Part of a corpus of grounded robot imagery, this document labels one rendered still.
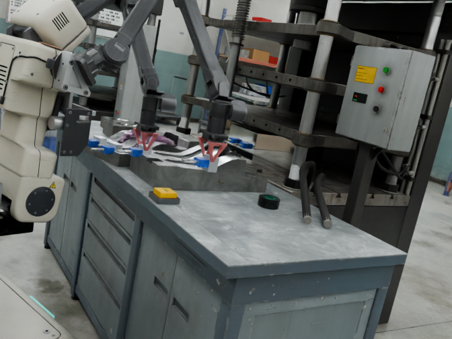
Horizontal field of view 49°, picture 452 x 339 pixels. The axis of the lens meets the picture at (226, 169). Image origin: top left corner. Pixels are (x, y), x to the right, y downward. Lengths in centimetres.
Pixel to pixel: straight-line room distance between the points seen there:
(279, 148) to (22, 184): 149
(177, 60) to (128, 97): 362
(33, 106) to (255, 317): 94
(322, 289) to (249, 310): 26
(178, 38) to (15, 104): 821
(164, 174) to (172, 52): 800
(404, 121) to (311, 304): 94
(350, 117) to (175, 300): 112
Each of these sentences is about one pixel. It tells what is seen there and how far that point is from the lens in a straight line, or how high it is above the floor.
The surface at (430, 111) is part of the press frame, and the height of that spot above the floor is 125.
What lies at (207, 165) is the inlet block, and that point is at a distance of 173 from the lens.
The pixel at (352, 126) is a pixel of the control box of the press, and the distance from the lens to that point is 224.
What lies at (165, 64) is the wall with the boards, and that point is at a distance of 970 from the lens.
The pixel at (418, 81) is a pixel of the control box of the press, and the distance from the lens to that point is 217.
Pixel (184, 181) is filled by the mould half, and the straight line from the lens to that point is 184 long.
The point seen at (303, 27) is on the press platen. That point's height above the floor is 152.
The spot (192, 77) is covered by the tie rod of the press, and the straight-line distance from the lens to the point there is 322.
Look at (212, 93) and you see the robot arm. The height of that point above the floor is 118.
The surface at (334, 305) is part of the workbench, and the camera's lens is 163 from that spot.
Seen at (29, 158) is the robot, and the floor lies 87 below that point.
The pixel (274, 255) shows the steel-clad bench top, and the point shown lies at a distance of 139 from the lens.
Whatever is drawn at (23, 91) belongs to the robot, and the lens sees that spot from 167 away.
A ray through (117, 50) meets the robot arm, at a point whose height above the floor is 126.
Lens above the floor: 128
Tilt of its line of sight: 12 degrees down
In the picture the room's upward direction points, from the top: 11 degrees clockwise
